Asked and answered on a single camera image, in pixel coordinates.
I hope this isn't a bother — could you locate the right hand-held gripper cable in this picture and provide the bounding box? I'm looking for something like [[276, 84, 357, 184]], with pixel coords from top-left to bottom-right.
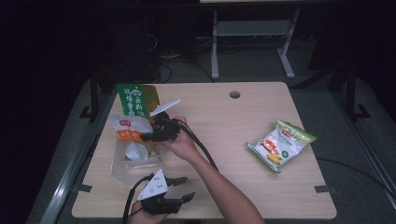
[[167, 119, 219, 172]]

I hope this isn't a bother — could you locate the black floor stand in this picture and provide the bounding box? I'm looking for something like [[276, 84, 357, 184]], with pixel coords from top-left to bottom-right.
[[78, 68, 101, 122], [345, 63, 372, 121]]

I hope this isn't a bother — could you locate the clear plastic container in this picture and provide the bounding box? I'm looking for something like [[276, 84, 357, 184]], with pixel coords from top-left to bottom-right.
[[110, 124, 164, 187]]

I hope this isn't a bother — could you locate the person's left hand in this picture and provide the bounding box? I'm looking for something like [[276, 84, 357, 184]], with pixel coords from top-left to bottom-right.
[[128, 200, 169, 224]]

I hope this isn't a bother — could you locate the green and red snack packet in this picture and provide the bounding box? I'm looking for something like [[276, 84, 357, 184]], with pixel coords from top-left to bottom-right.
[[115, 83, 162, 126]]

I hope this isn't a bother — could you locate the black floor cable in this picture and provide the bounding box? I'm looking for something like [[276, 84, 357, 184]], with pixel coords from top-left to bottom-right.
[[316, 157, 396, 200]]

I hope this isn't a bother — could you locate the white and green snack packet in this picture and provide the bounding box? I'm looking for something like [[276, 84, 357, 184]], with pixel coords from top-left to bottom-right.
[[246, 119, 318, 174]]

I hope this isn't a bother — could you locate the aluminium rail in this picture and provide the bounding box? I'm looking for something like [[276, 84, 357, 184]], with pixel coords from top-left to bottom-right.
[[39, 133, 104, 224]]

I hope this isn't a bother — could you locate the white and orange food packet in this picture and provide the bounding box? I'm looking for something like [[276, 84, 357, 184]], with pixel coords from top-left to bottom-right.
[[107, 114, 163, 162]]

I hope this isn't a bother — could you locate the grey metal stand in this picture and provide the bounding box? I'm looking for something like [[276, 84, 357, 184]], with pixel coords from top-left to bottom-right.
[[210, 8, 301, 80]]

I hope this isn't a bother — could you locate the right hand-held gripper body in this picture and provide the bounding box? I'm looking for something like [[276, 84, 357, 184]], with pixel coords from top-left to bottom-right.
[[149, 98, 181, 142]]

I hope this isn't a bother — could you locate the hand-held gripper cable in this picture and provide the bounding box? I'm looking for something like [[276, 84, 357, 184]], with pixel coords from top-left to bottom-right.
[[122, 173, 155, 224], [167, 119, 219, 172]]

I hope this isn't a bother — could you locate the left hand-held gripper cable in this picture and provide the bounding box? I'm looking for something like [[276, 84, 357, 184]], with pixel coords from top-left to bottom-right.
[[122, 173, 155, 224]]

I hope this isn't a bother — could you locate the bundle of dark cables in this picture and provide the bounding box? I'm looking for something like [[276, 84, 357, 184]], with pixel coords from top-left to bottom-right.
[[146, 34, 216, 84]]

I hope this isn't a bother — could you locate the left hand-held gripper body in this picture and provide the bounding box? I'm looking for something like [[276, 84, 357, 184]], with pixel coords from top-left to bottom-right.
[[136, 169, 185, 216]]

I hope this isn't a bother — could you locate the person's right hand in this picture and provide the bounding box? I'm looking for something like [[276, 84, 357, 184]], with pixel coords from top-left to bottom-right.
[[162, 116, 200, 162]]

